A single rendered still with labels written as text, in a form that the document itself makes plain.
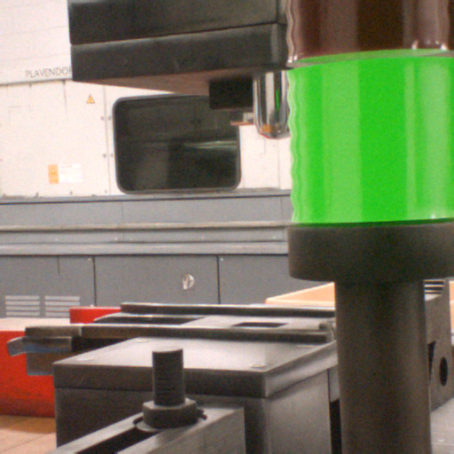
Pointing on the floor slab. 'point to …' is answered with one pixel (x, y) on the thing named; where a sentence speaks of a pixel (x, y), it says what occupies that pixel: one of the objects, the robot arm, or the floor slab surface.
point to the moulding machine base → (144, 252)
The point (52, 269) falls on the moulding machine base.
